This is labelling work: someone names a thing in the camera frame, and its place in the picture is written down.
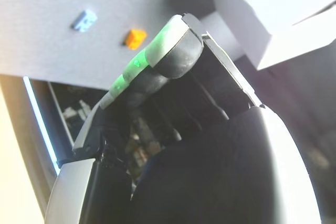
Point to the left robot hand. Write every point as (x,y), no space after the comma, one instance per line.
(210,169)

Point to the brown cardboard box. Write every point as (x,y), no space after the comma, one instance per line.
(262,11)

